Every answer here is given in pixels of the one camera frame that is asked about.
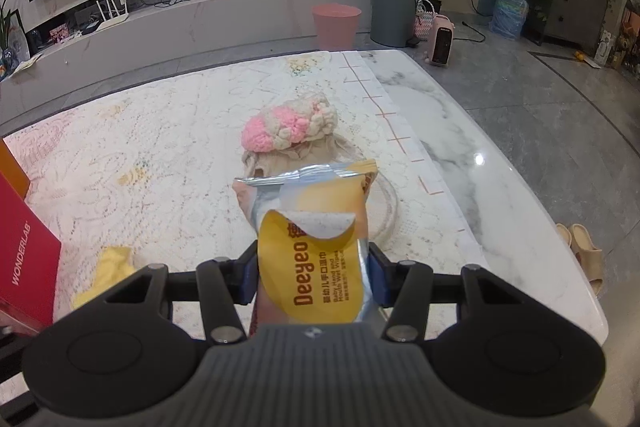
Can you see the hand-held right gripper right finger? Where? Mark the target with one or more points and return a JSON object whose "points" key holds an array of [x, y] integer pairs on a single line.
{"points": [[380, 277]]}

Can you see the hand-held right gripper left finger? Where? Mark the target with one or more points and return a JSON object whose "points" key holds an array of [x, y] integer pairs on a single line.
{"points": [[246, 277]]}

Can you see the yellow wet wipes pack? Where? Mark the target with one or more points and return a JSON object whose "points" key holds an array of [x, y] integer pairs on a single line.
{"points": [[310, 267]]}

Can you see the yellow cloth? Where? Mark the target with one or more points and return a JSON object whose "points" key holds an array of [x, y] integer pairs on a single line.
{"points": [[112, 267]]}

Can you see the beige cloth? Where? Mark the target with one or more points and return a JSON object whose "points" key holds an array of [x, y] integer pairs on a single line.
{"points": [[320, 149]]}

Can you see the pink flower toy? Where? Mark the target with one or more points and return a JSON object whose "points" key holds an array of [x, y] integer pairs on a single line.
{"points": [[285, 122]]}

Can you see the white lace tablecloth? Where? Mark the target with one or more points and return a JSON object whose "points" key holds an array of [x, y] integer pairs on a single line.
{"points": [[150, 147]]}

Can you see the beige slipper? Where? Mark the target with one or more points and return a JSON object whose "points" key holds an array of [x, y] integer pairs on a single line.
{"points": [[563, 234], [587, 257]]}

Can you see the red box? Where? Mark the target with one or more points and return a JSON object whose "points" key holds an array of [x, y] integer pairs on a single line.
{"points": [[25, 247]]}

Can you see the pink space heater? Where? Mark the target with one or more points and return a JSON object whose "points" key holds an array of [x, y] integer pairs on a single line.
{"points": [[441, 39]]}

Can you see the pink waste bin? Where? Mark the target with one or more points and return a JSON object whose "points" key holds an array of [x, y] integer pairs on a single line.
{"points": [[336, 27]]}

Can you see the orange cardboard box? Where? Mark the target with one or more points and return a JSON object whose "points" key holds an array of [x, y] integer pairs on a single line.
{"points": [[12, 172]]}

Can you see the long white tv console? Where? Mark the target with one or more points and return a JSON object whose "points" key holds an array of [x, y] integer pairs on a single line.
{"points": [[225, 19]]}

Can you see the pink woven basket bag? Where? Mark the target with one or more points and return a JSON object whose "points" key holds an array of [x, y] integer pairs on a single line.
{"points": [[424, 22]]}

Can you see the grey pedal bin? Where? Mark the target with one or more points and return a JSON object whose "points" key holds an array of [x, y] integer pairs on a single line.
{"points": [[395, 9]]}

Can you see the white router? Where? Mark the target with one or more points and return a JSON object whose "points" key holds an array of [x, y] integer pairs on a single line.
{"points": [[114, 14]]}

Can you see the blue water bottle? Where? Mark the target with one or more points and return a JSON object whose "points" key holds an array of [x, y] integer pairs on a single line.
{"points": [[509, 9]]}

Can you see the small pink photo card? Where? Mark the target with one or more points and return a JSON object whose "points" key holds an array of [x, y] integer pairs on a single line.
{"points": [[60, 34]]}

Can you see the white floor bottle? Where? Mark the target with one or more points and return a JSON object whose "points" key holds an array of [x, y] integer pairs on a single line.
{"points": [[605, 49]]}

